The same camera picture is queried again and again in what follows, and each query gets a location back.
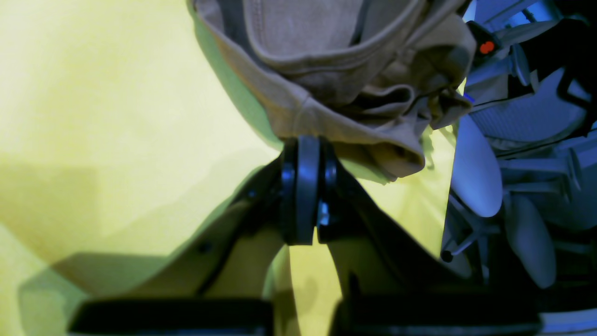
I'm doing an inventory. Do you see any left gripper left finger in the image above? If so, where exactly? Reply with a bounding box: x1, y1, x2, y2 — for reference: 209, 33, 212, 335
70, 135, 320, 334

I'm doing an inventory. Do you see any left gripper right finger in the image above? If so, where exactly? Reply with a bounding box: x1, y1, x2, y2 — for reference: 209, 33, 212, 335
317, 138, 541, 334

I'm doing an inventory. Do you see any brown T-shirt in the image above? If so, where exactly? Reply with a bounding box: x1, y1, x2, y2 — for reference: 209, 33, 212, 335
192, 0, 476, 181

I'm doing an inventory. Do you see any yellow table cloth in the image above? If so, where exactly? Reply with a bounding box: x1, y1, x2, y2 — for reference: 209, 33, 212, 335
0, 0, 460, 336

